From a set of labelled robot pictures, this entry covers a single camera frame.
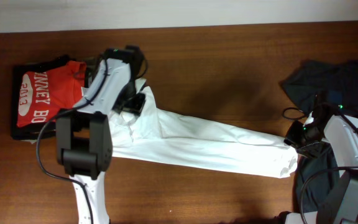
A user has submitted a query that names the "folded black t-shirt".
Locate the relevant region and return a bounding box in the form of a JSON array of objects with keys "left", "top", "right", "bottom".
[{"left": 11, "top": 55, "right": 88, "bottom": 140}]

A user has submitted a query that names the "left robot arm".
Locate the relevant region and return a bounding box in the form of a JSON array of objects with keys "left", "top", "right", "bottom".
[{"left": 55, "top": 45, "right": 148, "bottom": 223}]

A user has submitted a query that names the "dark green t-shirt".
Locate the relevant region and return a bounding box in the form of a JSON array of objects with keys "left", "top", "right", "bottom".
[{"left": 281, "top": 60, "right": 358, "bottom": 212}]

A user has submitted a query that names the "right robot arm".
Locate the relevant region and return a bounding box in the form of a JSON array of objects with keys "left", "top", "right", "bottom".
[{"left": 284, "top": 93, "right": 358, "bottom": 223}]

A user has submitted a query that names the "white t-shirt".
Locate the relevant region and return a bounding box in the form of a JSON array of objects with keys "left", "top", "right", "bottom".
[{"left": 109, "top": 78, "right": 298, "bottom": 179}]

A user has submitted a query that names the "folded red printed t-shirt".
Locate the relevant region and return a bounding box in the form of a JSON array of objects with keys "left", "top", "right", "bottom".
[{"left": 17, "top": 60, "right": 86, "bottom": 128}]

